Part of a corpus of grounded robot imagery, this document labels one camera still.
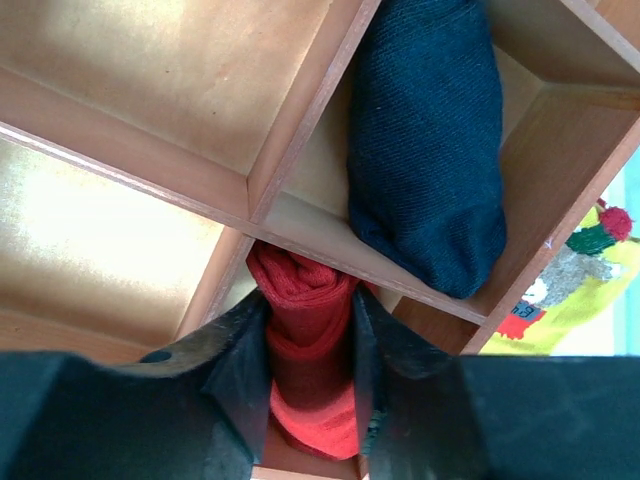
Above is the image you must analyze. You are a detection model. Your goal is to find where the orange compartment tray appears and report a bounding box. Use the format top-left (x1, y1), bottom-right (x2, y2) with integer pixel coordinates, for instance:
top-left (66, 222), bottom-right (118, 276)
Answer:
top-left (1, 1), bottom-right (639, 479)

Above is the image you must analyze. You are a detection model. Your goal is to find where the plain navy ankle sock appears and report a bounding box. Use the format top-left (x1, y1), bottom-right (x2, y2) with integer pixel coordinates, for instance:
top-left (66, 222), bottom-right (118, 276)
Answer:
top-left (347, 1), bottom-right (507, 299)

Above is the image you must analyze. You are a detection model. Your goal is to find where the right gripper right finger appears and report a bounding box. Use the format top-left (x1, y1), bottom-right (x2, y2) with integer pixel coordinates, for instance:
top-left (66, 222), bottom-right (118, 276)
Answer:
top-left (352, 287), bottom-right (639, 479)

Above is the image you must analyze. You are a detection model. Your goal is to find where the yellow sock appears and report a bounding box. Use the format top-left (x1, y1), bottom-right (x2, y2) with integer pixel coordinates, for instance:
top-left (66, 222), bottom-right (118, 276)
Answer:
top-left (480, 199), bottom-right (639, 356)

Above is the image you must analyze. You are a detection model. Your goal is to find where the red sock with santa pattern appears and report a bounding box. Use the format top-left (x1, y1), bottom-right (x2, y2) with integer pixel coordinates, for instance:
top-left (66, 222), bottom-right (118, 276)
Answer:
top-left (246, 241), bottom-right (359, 461)

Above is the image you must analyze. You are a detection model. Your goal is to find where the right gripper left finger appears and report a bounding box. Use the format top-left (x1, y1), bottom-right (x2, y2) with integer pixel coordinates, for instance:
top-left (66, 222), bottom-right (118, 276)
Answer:
top-left (1, 291), bottom-right (271, 479)

